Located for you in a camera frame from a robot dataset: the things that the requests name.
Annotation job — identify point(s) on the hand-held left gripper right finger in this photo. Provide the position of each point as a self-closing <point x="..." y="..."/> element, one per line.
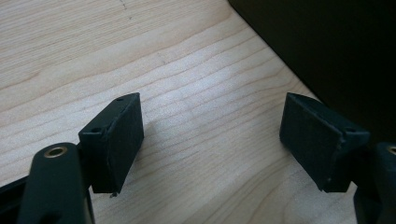
<point x="320" y="143"/>

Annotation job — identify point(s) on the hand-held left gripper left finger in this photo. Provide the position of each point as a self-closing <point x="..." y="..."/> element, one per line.
<point x="115" y="146"/>

